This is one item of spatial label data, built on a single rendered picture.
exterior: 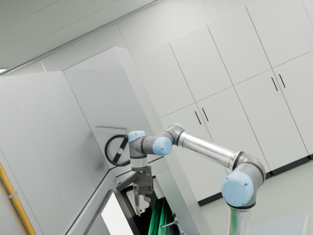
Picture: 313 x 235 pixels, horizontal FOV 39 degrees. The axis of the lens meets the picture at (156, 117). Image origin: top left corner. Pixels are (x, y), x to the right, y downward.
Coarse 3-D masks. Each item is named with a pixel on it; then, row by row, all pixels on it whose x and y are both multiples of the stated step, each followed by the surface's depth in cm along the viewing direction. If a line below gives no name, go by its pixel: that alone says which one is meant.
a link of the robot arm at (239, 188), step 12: (240, 168) 167; (252, 168) 167; (228, 180) 162; (240, 180) 160; (252, 180) 162; (228, 192) 163; (240, 192) 161; (252, 192) 161; (228, 204) 167; (240, 204) 162; (252, 204) 165; (228, 216) 172; (240, 216) 168; (228, 228) 174; (240, 228) 170
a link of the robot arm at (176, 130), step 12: (180, 132) 190; (180, 144) 189; (192, 144) 186; (204, 144) 184; (216, 144) 184; (204, 156) 184; (216, 156) 181; (228, 156) 179; (240, 156) 176; (252, 156) 176; (264, 168) 171; (264, 180) 171
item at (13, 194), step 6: (0, 168) 156; (0, 174) 156; (6, 174) 157; (6, 180) 156; (6, 186) 157; (12, 186) 158; (12, 192) 157; (12, 198) 157; (18, 198) 158; (18, 204) 157; (18, 210) 158; (24, 210) 159; (24, 216) 158; (24, 222) 158; (30, 222) 159; (30, 228) 158; (30, 234) 158
